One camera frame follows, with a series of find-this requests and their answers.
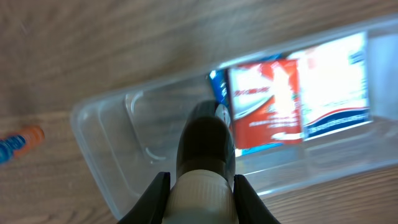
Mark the red medicine box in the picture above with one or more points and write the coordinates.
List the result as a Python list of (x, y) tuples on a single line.
[(287, 102)]

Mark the white blue medicine box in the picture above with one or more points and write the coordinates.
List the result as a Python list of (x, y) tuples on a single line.
[(333, 85)]

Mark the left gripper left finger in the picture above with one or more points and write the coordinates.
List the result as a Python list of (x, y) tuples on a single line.
[(150, 208)]

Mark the black bottle white cap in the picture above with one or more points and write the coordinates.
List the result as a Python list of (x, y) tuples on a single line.
[(205, 167)]

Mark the orange bottle white cap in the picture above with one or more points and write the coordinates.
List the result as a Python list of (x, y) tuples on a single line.
[(17, 144)]

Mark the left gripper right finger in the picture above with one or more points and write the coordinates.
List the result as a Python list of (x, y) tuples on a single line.
[(250, 208)]

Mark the clear plastic container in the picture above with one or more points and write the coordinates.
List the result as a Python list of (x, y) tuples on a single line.
[(128, 136)]

